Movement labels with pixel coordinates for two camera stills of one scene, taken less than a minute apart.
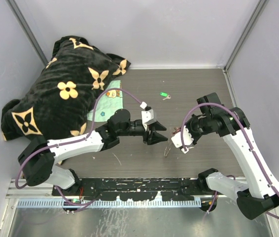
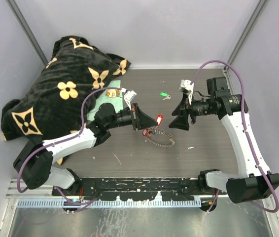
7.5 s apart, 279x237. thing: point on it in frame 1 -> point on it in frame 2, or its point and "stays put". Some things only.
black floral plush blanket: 56,104 stays put
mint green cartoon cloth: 109,102 stays put
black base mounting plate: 170,189 stays put
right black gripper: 188,126 -> 181,122
